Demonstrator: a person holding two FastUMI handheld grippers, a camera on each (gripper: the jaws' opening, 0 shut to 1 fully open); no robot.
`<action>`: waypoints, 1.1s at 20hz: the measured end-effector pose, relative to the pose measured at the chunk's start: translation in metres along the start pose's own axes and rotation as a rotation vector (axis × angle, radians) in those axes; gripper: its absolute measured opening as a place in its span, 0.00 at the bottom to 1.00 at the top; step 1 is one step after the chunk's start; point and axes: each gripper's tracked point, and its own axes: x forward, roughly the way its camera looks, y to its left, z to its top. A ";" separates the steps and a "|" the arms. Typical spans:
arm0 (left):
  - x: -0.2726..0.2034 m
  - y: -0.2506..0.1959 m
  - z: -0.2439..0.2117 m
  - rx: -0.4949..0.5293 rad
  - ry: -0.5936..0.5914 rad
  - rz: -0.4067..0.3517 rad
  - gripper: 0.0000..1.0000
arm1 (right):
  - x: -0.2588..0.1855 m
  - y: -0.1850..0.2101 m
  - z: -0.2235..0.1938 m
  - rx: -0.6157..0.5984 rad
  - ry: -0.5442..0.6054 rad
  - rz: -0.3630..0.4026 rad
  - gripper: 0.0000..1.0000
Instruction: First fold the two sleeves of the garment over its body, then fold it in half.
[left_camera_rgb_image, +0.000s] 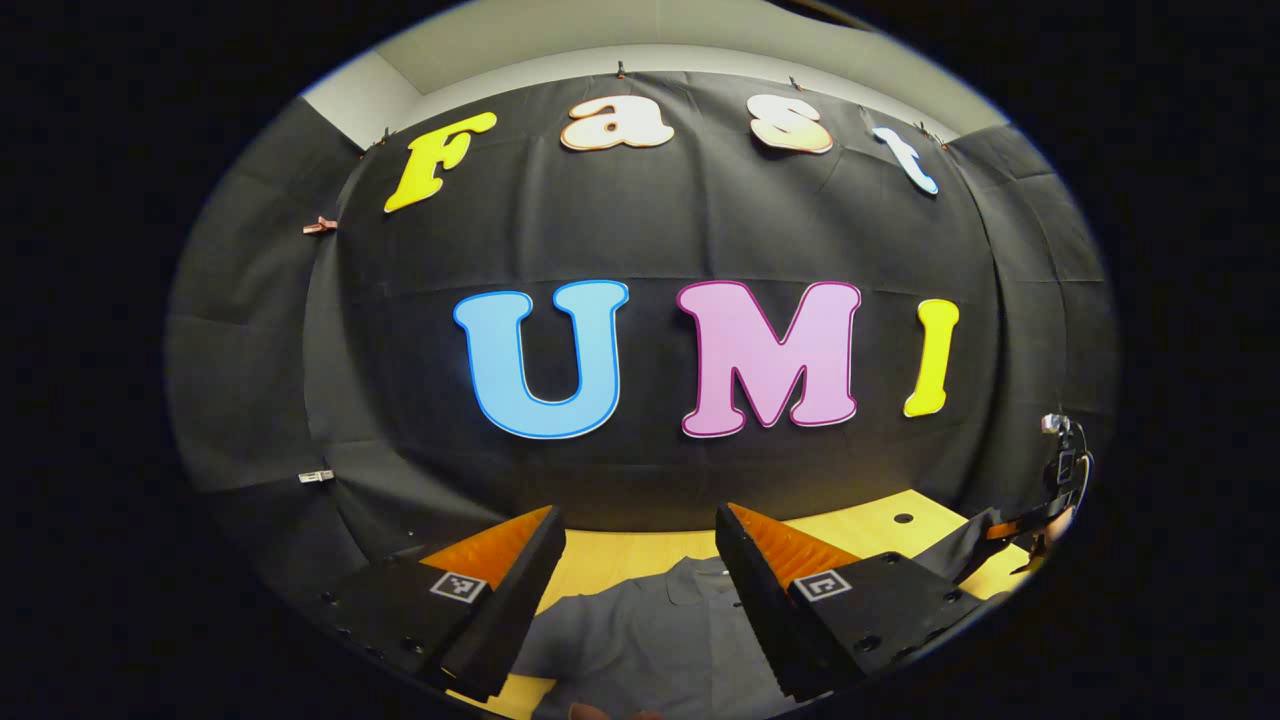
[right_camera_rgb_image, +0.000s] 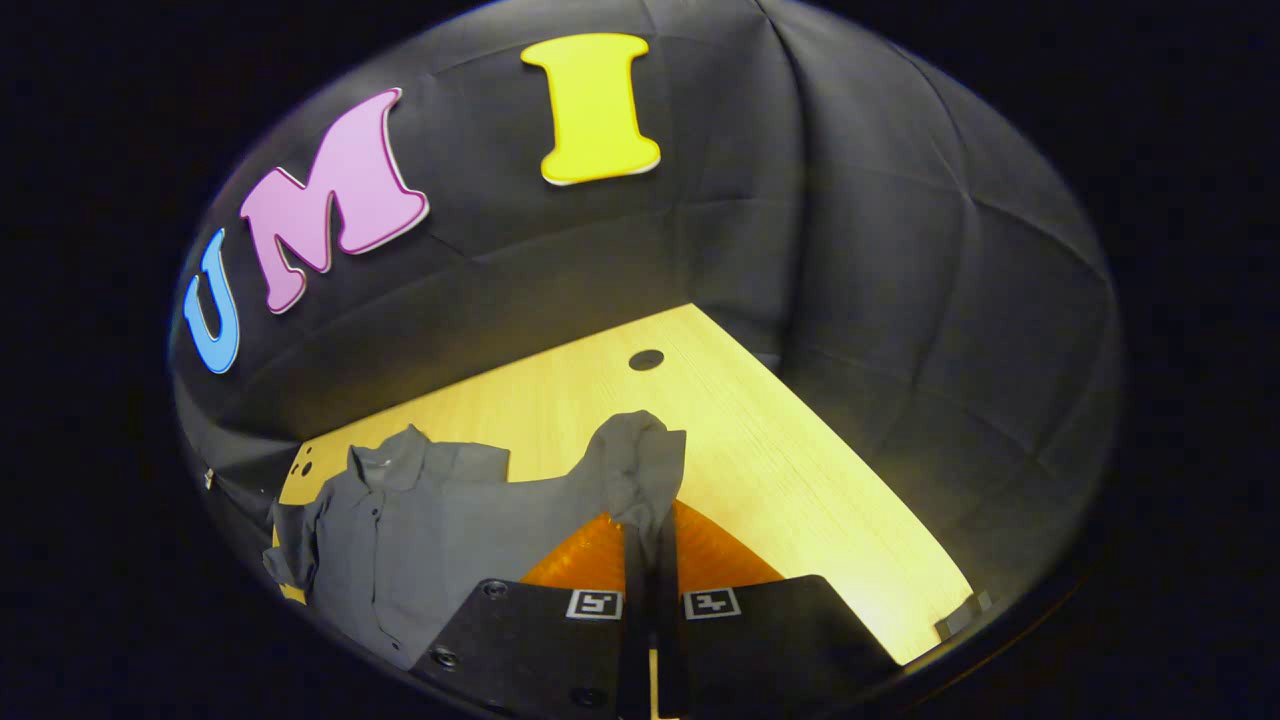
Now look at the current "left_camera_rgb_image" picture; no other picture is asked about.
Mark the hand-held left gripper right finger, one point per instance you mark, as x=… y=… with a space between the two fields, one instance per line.
x=765 y=600

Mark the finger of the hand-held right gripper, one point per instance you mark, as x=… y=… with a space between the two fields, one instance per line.
x=1020 y=527

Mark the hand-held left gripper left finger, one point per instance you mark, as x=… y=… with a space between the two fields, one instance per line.
x=510 y=610

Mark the dark grey collared shirt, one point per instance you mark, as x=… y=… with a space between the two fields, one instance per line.
x=650 y=640

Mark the white cloth clip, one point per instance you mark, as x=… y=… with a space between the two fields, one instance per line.
x=316 y=477

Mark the black backdrop cloth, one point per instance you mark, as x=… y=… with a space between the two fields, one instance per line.
x=650 y=220

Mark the red cloth clip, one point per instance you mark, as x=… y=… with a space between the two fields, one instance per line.
x=320 y=226

